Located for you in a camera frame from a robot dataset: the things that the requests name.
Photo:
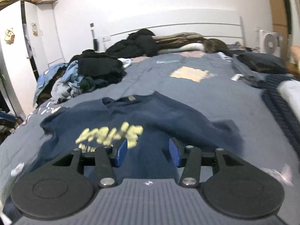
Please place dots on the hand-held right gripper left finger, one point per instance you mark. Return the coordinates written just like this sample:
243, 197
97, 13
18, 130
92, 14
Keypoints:
121, 153

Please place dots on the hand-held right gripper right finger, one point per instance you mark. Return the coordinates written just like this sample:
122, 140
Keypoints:
174, 152

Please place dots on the navy blue t-shirt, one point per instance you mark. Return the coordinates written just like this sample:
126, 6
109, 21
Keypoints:
164, 112

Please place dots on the dark green garment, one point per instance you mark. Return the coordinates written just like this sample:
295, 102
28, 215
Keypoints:
91, 84

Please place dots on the grey printed quilt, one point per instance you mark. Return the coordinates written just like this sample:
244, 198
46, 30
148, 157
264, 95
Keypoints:
140, 75

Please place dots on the grey sweatshirt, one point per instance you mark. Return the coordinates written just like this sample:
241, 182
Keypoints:
62, 91

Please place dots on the small white garment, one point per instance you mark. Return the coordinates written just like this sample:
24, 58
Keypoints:
124, 62

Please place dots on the black garment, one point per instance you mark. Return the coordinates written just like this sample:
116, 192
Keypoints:
98, 65

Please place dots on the light blue shirt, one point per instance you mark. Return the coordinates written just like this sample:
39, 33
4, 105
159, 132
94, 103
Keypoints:
71, 71

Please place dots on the grey folded pants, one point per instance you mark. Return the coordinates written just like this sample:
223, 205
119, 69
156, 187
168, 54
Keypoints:
248, 77

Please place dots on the white rolled cloth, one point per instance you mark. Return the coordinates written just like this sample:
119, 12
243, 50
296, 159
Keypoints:
187, 46

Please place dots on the blue printed cloth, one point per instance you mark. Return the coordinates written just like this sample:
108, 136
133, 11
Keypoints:
44, 77

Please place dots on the black down jacket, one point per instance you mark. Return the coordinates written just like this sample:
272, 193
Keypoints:
133, 43

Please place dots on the navy dotted blanket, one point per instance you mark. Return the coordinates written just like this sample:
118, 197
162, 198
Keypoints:
276, 107

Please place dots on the olive brown coat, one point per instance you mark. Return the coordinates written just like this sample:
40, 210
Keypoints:
178, 38

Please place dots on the camouflage garment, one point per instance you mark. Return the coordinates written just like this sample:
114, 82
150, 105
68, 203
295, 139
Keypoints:
214, 45

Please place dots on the dark folded garment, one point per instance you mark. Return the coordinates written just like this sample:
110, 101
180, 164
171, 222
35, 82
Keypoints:
262, 62

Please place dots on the brown folded blankets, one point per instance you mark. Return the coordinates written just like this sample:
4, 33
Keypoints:
187, 21

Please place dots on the white wardrobe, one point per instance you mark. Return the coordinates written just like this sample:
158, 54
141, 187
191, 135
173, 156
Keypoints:
14, 75

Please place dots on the white fan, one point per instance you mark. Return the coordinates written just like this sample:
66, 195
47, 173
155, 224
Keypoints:
270, 43

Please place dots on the small cartoon sticker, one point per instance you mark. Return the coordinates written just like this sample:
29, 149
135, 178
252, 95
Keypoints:
34, 29

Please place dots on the mouse cartoon sticker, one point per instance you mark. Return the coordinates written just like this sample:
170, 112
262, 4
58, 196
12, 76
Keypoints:
9, 36

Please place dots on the tall brown cardboard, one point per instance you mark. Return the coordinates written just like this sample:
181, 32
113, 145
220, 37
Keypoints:
275, 4

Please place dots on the white wall socket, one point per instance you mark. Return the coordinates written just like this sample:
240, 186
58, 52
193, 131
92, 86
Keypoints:
106, 38

